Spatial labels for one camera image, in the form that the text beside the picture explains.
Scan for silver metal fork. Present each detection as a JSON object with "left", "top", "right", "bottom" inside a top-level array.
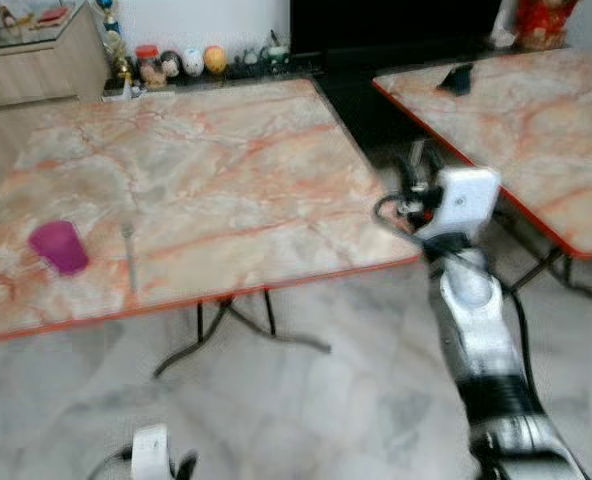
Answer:
[{"left": 121, "top": 222, "right": 141, "bottom": 297}]

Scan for purple plastic cup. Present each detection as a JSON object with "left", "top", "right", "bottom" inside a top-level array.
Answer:
[{"left": 28, "top": 220, "right": 91, "bottom": 278}]

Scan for small black object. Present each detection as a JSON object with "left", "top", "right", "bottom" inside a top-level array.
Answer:
[{"left": 436, "top": 62, "right": 478, "bottom": 98}]

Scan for black television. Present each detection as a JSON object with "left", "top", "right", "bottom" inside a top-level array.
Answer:
[{"left": 289, "top": 0, "right": 523, "bottom": 73}]

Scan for black metal table legs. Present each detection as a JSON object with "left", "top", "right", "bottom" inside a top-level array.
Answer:
[
  {"left": 154, "top": 288, "right": 333, "bottom": 380},
  {"left": 494, "top": 208, "right": 592, "bottom": 301}
]

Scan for green and white cup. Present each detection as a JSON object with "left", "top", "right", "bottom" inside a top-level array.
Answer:
[{"left": 261, "top": 30, "right": 290, "bottom": 74}]

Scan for red figurine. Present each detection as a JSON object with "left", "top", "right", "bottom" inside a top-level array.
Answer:
[{"left": 514, "top": 0, "right": 581, "bottom": 52}]

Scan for orange round figure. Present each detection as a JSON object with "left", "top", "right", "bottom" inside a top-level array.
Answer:
[{"left": 204, "top": 44, "right": 229, "bottom": 77}]

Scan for white round figure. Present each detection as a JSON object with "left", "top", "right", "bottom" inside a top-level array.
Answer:
[{"left": 182, "top": 47, "right": 206, "bottom": 79}]

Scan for red lid snack jar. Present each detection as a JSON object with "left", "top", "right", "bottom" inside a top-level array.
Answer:
[{"left": 136, "top": 45, "right": 166, "bottom": 90}]

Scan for gold trophy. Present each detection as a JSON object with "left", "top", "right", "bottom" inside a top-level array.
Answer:
[{"left": 98, "top": 0, "right": 128, "bottom": 87}]

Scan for light wooden cabinet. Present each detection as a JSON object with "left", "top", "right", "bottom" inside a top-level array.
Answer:
[{"left": 0, "top": 3, "right": 113, "bottom": 207}]

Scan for red tray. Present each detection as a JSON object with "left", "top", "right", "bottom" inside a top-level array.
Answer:
[{"left": 26, "top": 4, "right": 73, "bottom": 27}]

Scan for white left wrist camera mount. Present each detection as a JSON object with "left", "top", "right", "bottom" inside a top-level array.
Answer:
[{"left": 130, "top": 424, "right": 173, "bottom": 480}]

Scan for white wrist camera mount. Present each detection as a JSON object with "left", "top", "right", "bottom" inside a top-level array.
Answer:
[
  {"left": 416, "top": 166, "right": 503, "bottom": 242},
  {"left": 130, "top": 424, "right": 173, "bottom": 480}
]

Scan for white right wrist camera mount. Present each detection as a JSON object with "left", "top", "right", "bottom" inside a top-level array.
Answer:
[{"left": 416, "top": 166, "right": 503, "bottom": 242}]

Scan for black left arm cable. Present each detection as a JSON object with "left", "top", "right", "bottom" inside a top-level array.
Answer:
[{"left": 84, "top": 445, "right": 135, "bottom": 480}]

